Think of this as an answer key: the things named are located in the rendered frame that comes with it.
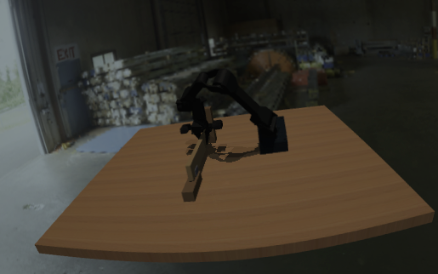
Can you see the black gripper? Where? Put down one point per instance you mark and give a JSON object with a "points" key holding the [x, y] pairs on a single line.
{"points": [[217, 124]]}

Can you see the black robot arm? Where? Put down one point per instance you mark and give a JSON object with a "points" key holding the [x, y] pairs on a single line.
{"points": [[225, 83]]}

